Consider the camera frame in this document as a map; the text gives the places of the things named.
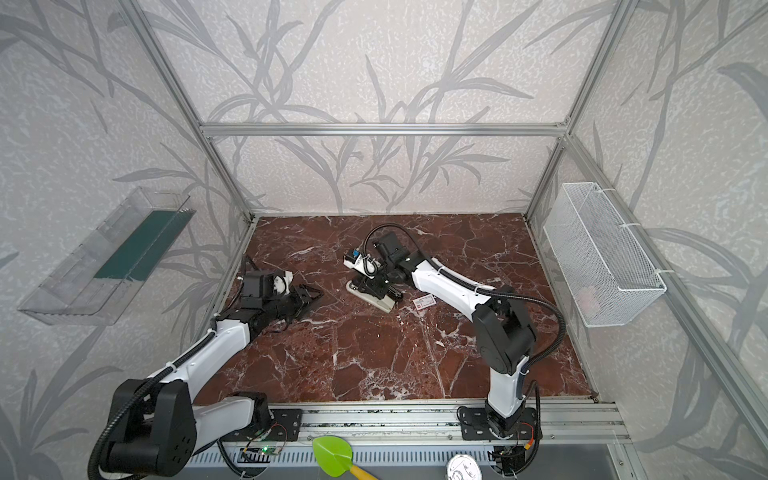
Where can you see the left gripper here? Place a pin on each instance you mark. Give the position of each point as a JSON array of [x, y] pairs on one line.
[[293, 297]]

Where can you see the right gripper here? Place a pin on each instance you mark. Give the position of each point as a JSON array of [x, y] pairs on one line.
[[372, 282]]

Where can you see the white black stapler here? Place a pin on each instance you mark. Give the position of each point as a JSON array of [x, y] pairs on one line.
[[386, 304]]

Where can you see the red white staple box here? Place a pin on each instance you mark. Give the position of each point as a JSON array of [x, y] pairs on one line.
[[424, 302]]

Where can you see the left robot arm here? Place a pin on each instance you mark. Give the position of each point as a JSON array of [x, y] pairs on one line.
[[154, 428]]

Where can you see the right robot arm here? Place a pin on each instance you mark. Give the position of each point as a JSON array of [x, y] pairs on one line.
[[505, 335]]

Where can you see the green plastic scoop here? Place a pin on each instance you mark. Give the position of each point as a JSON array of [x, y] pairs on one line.
[[334, 456]]

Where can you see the pink object in basket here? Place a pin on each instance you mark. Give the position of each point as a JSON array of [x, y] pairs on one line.
[[588, 301]]

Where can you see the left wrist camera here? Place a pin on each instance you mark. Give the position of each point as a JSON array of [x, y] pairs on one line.
[[281, 281]]

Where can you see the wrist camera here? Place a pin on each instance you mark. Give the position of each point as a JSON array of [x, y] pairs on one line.
[[281, 281], [362, 263]]

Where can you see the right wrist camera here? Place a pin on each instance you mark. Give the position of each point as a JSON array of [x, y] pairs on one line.
[[362, 263]]

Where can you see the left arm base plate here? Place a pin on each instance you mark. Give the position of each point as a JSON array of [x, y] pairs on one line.
[[283, 425]]

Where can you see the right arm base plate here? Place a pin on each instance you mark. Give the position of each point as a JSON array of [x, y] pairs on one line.
[[485, 424]]

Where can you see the clear plastic wall bin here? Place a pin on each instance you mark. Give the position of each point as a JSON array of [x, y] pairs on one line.
[[94, 285]]

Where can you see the white wire mesh basket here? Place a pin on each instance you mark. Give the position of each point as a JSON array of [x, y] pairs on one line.
[[594, 245]]

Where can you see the aluminium front rail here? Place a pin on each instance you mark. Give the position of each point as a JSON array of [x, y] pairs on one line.
[[565, 420]]

